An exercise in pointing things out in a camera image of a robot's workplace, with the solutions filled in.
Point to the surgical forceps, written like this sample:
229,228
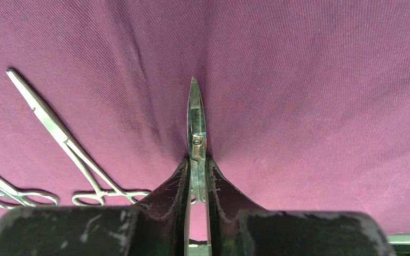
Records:
11,197

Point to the surgical clamp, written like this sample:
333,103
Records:
102,184

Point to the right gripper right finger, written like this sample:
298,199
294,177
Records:
239,226

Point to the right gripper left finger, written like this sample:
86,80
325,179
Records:
156,225

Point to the maroon wrap cloth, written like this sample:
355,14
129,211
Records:
307,102

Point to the small metal scissors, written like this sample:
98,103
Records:
197,142

